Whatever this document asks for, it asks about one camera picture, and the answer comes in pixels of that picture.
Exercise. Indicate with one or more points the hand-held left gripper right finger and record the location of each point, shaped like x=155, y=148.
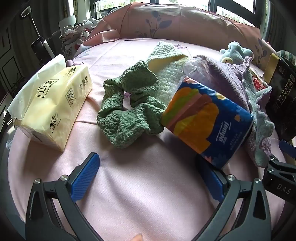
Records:
x=211, y=184

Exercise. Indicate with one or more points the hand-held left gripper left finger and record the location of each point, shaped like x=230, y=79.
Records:
x=85, y=176

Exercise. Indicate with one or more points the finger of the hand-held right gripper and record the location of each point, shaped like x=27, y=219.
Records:
x=288, y=148
x=277, y=164

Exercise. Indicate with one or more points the black tea box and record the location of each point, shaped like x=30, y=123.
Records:
x=282, y=97

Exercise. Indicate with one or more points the blue tissue roll pack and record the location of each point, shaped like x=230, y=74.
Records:
x=208, y=120

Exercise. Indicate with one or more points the green knitted scrunchie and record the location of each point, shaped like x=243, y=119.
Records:
x=129, y=120

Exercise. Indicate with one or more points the red white knitted sock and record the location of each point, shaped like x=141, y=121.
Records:
x=257, y=82

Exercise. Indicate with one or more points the purple teal knitted cloth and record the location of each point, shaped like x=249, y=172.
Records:
x=227, y=78

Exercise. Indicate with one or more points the blue pink plush elephant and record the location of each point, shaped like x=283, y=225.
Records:
x=235, y=49

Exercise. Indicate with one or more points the purple sheer scrunchie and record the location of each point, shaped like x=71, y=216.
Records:
x=196, y=68

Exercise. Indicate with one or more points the person's left hand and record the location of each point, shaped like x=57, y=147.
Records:
x=138, y=237

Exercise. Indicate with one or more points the pink floral bedsheet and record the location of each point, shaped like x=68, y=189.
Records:
x=138, y=185

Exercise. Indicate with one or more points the yellow tissue pack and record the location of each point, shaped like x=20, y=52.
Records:
x=57, y=104

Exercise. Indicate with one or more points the teal patterned bag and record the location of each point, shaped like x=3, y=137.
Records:
x=288, y=56

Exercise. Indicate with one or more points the white yellow towel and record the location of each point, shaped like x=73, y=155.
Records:
x=166, y=76

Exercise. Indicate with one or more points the stick vacuum cleaner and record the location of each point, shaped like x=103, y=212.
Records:
x=42, y=46

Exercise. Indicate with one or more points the pile of clothes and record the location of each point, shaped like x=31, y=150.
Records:
x=74, y=39

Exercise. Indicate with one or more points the dark wooden cabinet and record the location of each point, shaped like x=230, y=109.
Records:
x=11, y=58

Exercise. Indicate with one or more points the white container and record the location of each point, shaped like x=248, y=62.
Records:
x=67, y=23

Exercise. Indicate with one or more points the pink floral pillow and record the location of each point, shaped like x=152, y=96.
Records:
x=185, y=23

